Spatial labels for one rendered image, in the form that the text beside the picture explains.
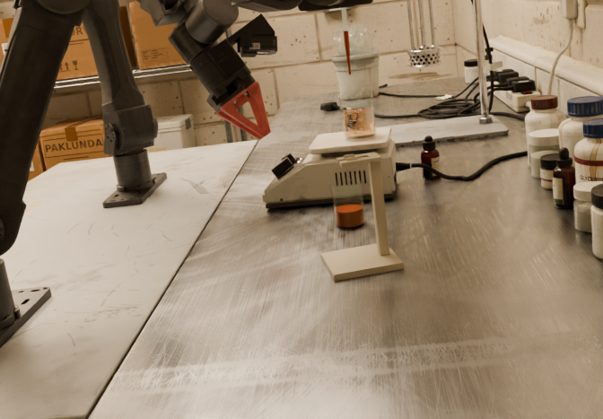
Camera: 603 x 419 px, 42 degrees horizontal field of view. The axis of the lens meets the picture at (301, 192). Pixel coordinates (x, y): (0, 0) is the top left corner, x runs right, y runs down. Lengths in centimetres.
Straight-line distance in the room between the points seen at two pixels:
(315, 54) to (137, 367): 297
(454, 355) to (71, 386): 34
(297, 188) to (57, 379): 53
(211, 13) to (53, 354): 53
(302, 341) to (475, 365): 16
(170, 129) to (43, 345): 263
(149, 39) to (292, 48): 68
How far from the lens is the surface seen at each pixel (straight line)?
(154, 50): 336
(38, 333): 88
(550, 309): 76
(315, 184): 116
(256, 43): 119
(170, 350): 76
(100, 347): 81
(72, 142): 346
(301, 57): 363
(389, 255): 90
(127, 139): 139
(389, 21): 362
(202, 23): 113
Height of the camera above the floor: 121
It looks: 14 degrees down
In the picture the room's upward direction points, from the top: 8 degrees counter-clockwise
